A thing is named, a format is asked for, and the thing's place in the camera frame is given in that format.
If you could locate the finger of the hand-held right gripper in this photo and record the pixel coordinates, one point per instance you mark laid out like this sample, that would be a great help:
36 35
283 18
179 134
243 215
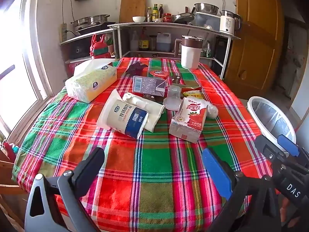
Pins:
288 145
270 149

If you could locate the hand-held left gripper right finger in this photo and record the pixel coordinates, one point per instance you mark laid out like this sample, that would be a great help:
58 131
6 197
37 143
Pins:
217 174

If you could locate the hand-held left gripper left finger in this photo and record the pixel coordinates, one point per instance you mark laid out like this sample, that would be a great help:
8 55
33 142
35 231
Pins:
89 166

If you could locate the translucent bin liner bag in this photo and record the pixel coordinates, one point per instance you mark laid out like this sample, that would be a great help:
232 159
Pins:
272 120

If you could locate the white trash bin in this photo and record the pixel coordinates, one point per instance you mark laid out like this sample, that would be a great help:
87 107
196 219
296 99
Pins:
262 98

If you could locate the white and blue yogurt bag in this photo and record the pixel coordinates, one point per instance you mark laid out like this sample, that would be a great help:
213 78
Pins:
120 118

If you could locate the strawberry milk carton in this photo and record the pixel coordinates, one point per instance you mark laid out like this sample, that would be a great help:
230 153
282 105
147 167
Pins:
188 120

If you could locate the white plastic pouch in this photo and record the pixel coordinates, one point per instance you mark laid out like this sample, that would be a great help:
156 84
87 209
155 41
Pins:
152 116

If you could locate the yellow snack packet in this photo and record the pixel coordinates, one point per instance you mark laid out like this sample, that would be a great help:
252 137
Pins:
193 93

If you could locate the clear plastic cup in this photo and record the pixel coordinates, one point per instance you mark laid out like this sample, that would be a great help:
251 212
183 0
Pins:
173 99

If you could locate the grey barcode box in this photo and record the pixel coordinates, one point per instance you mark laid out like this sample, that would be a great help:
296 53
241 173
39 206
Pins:
147 84

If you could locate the purple wrapper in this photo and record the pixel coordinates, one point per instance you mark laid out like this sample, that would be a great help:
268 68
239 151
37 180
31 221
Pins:
136 69

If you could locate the red-lidded clear cup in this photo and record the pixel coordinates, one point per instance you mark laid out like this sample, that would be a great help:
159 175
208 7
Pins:
158 73

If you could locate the plaid tablecloth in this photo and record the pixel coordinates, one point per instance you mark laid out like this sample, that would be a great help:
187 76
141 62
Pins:
144 174

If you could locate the yellow tissue pack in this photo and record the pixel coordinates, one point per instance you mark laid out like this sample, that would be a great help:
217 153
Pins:
91 84

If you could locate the pink printed box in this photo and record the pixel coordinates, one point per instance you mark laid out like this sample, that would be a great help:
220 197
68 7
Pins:
72 67

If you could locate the wooden door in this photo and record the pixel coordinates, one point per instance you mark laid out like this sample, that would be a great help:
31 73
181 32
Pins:
253 41

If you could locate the red antler bottle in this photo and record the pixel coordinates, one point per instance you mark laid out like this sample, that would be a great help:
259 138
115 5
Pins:
100 49

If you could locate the white pitcher with brown lid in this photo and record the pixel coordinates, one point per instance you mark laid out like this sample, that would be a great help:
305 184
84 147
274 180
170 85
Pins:
190 55

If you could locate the window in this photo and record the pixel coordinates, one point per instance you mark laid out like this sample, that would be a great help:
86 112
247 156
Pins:
14 65

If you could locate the white electric kettle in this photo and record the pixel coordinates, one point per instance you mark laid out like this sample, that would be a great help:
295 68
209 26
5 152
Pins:
227 25

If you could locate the clear plastic bottle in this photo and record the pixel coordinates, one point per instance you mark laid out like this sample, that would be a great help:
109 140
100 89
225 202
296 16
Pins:
134 42

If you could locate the low metal shelf rack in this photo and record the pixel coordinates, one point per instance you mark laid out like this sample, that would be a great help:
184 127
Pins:
89 34

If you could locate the yellow label sauce bottle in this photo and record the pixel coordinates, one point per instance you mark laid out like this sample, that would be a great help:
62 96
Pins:
144 43

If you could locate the dark jar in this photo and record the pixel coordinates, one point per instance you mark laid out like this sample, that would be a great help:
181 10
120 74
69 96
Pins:
152 43

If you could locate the white jerry can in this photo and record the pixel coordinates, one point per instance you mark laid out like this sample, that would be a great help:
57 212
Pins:
164 43

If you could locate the clear plastic storage container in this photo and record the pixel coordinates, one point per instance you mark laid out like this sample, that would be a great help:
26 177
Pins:
205 20

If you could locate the steel pot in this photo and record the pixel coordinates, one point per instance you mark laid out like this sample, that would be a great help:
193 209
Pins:
89 20

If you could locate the steel mixing bowl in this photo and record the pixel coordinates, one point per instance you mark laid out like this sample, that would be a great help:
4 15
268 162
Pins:
206 8

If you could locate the white bowl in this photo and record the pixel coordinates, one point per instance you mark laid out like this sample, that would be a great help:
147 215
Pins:
138 19

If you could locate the tall metal shelf rack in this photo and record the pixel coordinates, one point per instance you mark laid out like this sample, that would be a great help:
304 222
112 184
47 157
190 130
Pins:
169 25

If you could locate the frying pan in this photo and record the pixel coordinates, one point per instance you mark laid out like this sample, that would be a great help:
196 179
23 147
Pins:
182 18

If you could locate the small clear condiment bottle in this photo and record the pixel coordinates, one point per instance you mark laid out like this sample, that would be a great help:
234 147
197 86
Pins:
149 15

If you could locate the red jar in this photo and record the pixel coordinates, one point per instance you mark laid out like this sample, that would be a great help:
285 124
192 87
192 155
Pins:
167 18

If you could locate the wooden cutting board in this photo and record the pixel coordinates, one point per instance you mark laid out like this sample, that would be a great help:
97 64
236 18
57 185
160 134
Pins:
132 7

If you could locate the green oil bottle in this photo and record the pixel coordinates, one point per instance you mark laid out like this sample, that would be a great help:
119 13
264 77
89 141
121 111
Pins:
155 13

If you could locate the dark sauce bottle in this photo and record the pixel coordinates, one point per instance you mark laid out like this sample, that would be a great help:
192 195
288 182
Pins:
161 12

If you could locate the wall power strip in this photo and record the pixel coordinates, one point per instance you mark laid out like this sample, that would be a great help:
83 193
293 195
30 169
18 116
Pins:
63 32

